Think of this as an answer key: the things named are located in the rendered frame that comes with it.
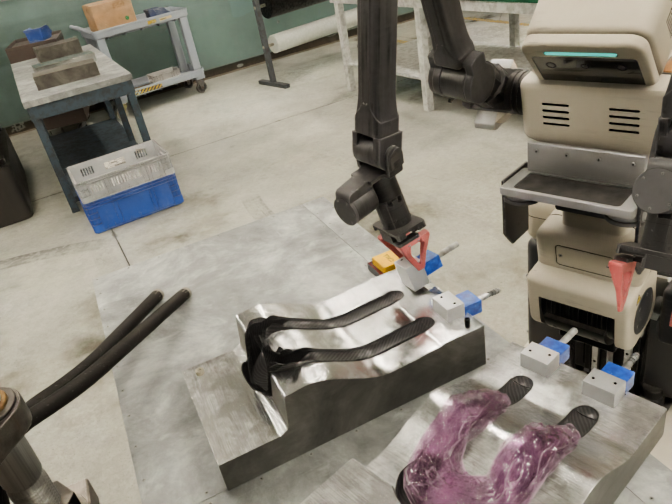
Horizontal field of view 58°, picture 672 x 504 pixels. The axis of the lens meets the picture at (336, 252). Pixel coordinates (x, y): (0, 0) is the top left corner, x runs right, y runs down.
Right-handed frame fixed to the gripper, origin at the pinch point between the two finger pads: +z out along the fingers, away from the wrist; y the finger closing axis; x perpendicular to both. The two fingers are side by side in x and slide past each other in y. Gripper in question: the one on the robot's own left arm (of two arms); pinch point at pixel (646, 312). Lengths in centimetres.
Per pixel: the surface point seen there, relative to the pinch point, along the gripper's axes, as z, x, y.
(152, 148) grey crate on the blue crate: 8, 140, -356
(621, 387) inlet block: 12.1, 1.2, -1.1
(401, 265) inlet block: 4.2, 2.5, -44.0
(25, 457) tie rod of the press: 34, -58, -63
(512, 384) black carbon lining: 16.9, -1.7, -16.2
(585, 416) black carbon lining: 17.2, -2.2, -4.2
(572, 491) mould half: 20.4, -18.9, 0.8
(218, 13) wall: -134, 349, -579
